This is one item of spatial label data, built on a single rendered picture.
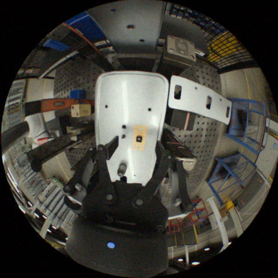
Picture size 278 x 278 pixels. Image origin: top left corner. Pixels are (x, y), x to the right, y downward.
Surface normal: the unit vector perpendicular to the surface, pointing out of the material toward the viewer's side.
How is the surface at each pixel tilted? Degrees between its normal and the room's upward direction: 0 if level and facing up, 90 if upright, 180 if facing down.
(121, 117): 0
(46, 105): 90
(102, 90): 0
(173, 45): 0
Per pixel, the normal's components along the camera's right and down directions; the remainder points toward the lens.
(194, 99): -0.06, 0.35
